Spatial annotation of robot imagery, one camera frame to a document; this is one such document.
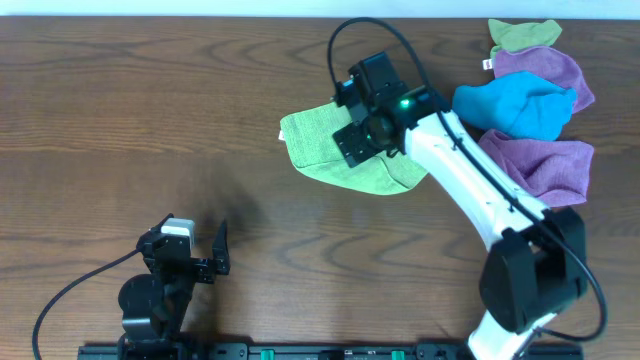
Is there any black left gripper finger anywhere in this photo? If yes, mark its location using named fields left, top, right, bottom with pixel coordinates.
left=212, top=220, right=231, bottom=275
left=149, top=213, right=174, bottom=233

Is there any light green cloth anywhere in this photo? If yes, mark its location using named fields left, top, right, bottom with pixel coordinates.
left=280, top=103, right=427, bottom=195

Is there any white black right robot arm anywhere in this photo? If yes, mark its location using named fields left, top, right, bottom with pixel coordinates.
left=333, top=80, right=587, bottom=359

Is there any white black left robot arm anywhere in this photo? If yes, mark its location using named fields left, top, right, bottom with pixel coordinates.
left=117, top=214, right=230, bottom=359

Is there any blue cloth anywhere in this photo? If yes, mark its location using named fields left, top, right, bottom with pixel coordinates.
left=452, top=71, right=577, bottom=141

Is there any small green cloth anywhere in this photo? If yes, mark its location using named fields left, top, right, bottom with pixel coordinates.
left=488, top=19, right=562, bottom=59

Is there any upper purple cloth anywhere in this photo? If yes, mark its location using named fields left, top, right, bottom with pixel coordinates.
left=482, top=46, right=595, bottom=113

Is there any purple cloth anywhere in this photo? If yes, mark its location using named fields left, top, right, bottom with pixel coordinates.
left=478, top=130, right=595, bottom=208
left=482, top=46, right=595, bottom=113

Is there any lower purple cloth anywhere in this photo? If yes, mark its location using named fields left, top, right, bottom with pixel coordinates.
left=478, top=130, right=595, bottom=208

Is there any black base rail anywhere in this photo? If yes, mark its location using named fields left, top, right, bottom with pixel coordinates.
left=77, top=341, right=585, bottom=360

